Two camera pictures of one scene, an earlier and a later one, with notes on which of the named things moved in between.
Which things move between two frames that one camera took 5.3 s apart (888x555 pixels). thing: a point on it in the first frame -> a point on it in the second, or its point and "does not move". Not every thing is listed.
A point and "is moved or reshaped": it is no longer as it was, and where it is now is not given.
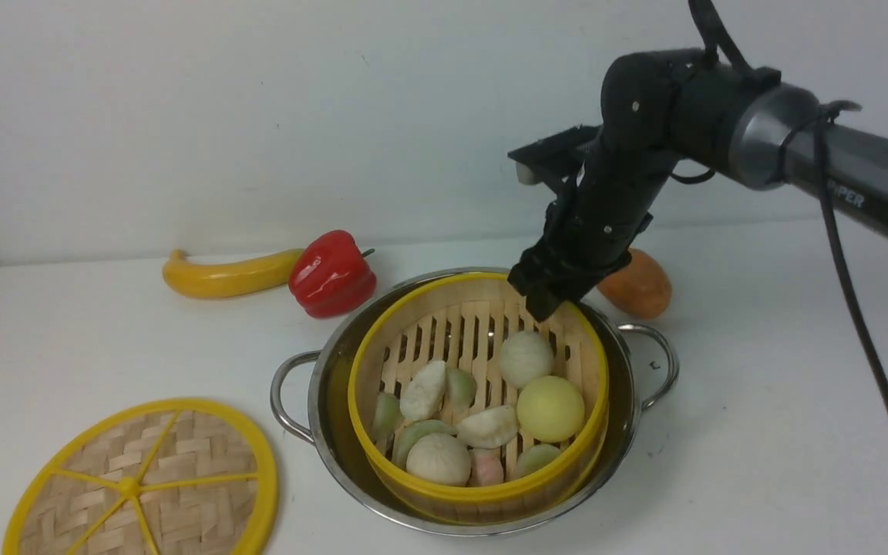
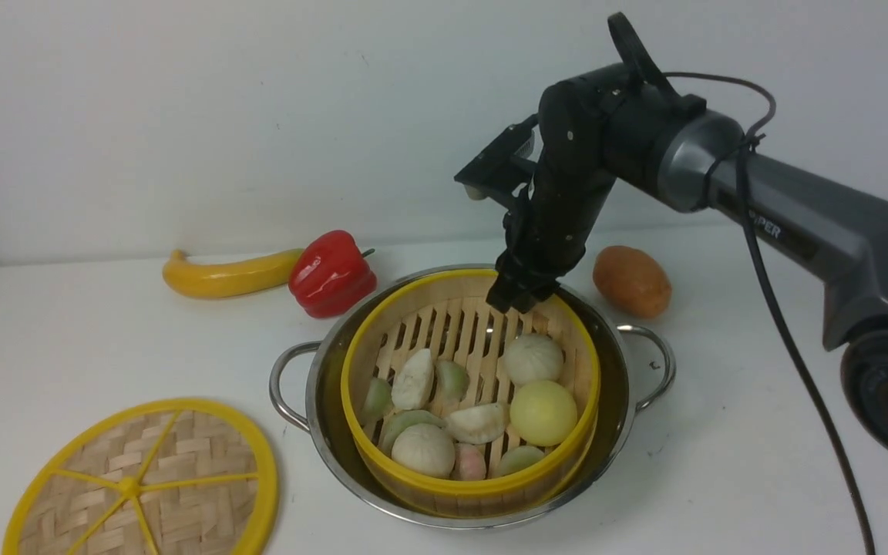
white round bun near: (440, 459) does not move
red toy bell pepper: (330, 277) does not move
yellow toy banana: (186, 278) does not move
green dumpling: (411, 432) -> (395, 422)
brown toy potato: (642, 289) does not move
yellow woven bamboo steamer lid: (181, 476) does not move
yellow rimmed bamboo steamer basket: (466, 409) is moved or reshaped
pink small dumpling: (486, 467) -> (470, 464)
